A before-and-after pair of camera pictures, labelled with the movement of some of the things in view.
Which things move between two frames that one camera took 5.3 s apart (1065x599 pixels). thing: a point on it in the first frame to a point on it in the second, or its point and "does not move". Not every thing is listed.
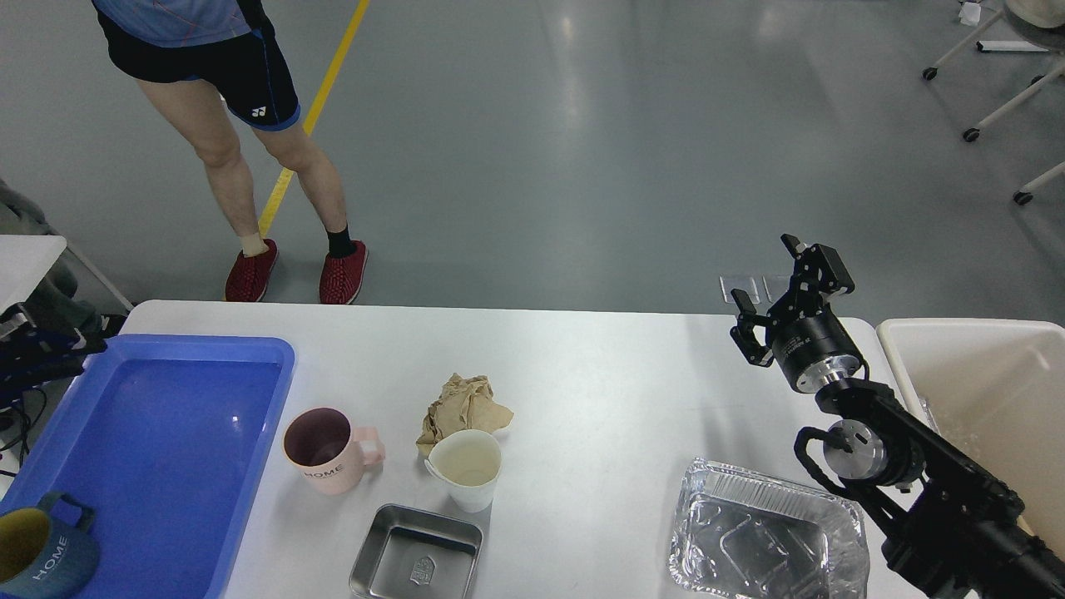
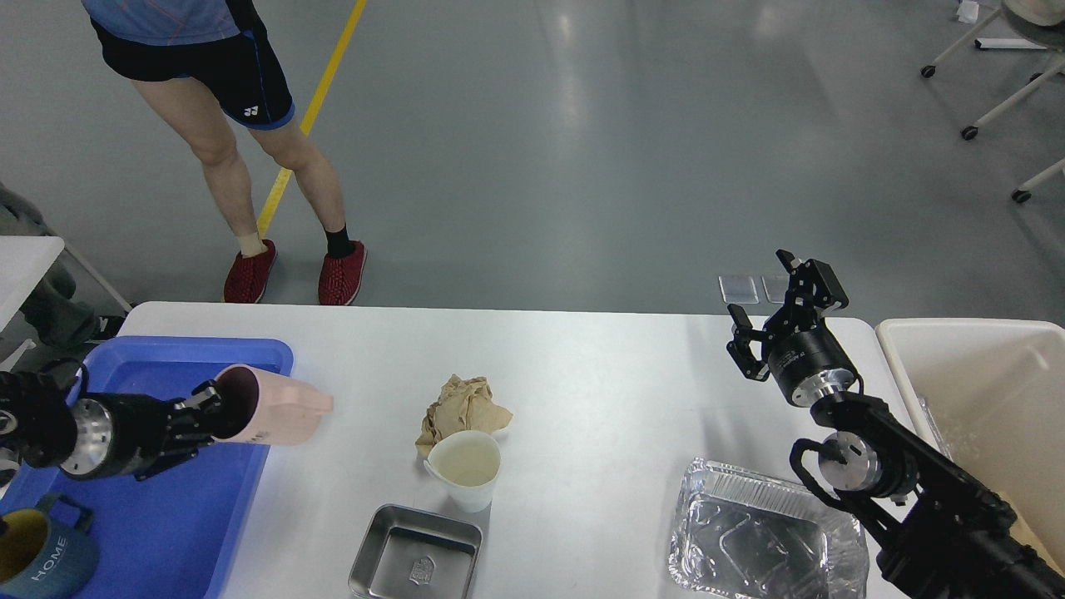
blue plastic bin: (164, 439) does not move
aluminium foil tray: (740, 533) does not move
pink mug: (329, 452) to (260, 407)
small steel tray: (413, 554) does not move
